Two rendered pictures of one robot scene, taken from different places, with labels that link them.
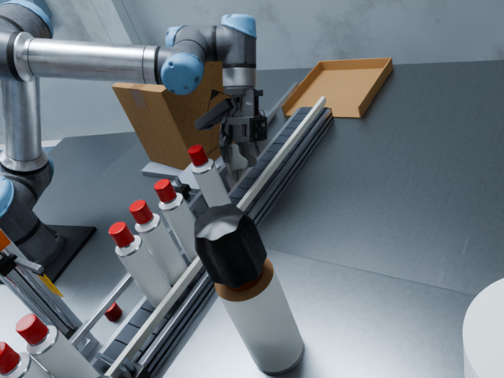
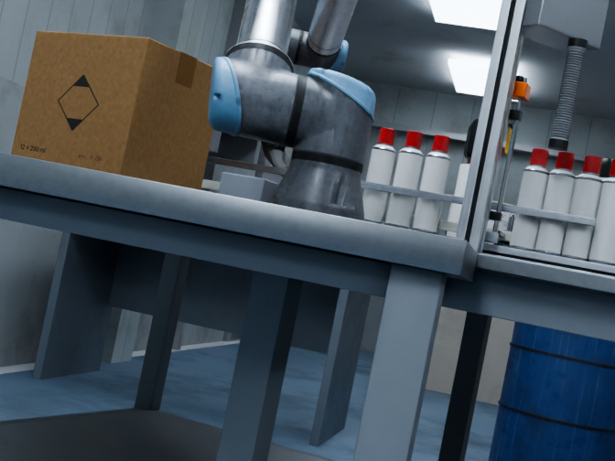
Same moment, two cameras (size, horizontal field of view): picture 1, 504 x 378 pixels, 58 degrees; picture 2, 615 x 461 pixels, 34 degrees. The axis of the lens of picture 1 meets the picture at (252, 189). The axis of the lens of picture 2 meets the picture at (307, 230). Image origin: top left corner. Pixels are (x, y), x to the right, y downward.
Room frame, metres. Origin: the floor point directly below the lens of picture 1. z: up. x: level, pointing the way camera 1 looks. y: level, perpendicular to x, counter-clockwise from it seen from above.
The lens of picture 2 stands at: (1.61, 2.11, 0.77)
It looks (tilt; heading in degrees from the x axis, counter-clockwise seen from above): 2 degrees up; 250
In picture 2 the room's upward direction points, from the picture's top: 11 degrees clockwise
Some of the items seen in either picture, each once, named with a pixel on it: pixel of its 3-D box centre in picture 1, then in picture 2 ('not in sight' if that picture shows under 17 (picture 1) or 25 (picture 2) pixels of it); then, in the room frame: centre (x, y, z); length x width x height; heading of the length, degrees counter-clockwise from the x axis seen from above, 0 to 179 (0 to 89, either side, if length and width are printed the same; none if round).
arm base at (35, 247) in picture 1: (27, 241); (321, 188); (1.04, 0.61, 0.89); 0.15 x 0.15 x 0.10
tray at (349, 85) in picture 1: (337, 86); not in sight; (1.32, -0.38, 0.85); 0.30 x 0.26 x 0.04; 136
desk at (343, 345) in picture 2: not in sight; (210, 326); (0.27, -2.57, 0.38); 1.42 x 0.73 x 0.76; 147
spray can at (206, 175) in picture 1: (211, 186); not in sight; (0.84, 0.08, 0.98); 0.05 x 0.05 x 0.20
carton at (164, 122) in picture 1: (190, 103); (118, 116); (1.30, 0.08, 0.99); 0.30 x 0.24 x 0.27; 127
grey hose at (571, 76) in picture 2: not in sight; (567, 94); (0.55, 0.50, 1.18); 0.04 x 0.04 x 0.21
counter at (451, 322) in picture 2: not in sight; (474, 334); (-3.01, -5.66, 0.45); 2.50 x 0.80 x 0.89; 57
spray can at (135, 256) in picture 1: (142, 265); (433, 184); (0.67, 0.25, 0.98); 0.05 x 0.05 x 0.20
